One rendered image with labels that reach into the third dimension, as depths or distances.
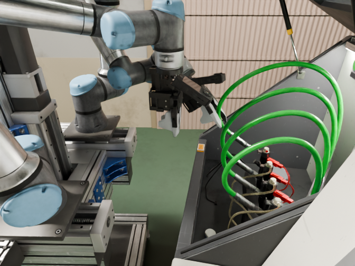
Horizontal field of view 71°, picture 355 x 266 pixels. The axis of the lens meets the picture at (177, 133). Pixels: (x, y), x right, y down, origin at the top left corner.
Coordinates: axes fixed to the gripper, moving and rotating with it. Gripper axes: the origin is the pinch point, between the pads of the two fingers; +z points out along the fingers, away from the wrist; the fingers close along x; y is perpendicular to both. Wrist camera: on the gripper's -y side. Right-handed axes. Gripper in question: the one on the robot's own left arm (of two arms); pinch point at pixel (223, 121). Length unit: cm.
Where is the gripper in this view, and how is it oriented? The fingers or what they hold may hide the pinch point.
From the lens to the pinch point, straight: 84.0
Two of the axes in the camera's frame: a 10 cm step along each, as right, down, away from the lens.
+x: -3.8, 2.7, -8.8
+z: 5.7, 8.2, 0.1
